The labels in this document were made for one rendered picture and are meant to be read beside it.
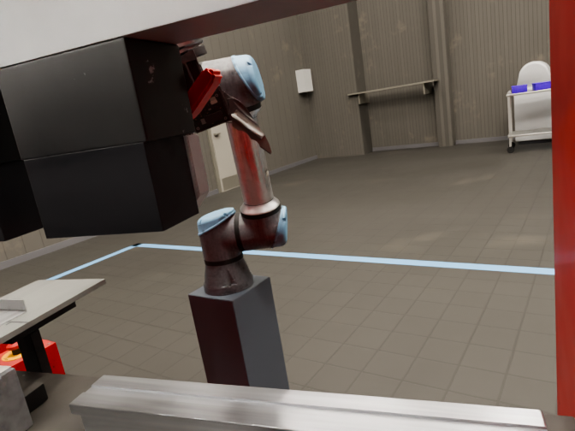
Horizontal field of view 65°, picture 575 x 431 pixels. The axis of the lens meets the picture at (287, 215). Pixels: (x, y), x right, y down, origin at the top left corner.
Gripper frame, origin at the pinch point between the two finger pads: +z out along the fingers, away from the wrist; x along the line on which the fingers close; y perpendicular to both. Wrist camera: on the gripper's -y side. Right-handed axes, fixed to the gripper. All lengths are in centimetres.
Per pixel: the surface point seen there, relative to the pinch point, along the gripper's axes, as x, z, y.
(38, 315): -37.9, 10.0, 6.1
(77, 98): -8.8, -17.9, 33.8
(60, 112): -11.0, -17.3, 32.8
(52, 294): -39.3, 10.7, -3.9
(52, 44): -8.8, -22.7, 32.8
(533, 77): 517, 178, -649
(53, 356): -61, 35, -30
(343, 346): 16, 137, -121
